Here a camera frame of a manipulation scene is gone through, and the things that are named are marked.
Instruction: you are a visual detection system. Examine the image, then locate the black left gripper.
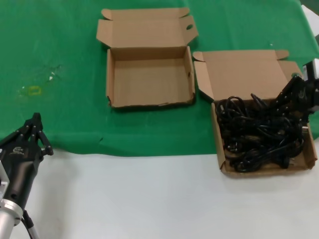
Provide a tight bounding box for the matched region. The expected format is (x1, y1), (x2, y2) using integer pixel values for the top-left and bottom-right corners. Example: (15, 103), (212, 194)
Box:
(0, 113), (54, 205)

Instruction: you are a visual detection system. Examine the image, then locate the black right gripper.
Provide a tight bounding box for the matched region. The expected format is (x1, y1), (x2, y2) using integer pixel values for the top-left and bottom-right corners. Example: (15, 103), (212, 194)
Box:
(275, 75), (319, 130)

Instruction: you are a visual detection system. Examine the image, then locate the cardboard box with round hole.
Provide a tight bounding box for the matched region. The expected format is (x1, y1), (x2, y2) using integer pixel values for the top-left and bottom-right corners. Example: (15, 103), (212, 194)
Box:
(192, 49), (319, 179)

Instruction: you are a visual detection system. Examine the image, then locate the cardboard box with oval hole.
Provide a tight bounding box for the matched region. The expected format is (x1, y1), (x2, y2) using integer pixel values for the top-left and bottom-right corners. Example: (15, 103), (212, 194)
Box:
(96, 7), (199, 109)

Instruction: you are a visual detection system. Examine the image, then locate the yellow tape square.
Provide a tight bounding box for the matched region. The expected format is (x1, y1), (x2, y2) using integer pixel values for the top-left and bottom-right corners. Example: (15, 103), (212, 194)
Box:
(28, 86), (42, 97)

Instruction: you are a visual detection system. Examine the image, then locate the white background board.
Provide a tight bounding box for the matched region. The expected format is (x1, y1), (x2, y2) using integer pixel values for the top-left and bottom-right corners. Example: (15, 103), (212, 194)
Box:
(300, 4), (319, 34)

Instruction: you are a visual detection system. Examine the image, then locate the green tablecloth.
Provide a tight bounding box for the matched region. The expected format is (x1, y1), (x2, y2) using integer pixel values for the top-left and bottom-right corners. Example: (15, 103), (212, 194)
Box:
(0, 0), (319, 160)

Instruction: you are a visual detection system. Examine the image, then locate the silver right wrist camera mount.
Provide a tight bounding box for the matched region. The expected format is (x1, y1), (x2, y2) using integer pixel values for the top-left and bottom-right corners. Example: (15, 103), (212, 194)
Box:
(302, 59), (319, 82)

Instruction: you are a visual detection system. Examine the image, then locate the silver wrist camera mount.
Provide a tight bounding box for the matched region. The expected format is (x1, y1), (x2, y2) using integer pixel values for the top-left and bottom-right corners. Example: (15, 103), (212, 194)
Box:
(302, 59), (319, 82)
(0, 161), (10, 200)

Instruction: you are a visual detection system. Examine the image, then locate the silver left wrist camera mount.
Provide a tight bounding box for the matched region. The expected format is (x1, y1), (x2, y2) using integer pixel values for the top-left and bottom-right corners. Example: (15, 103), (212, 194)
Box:
(0, 161), (10, 200)

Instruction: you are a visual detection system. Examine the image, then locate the left arm cable silver connector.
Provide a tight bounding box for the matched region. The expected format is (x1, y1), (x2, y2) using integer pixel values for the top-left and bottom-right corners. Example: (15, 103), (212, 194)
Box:
(21, 210), (40, 239)

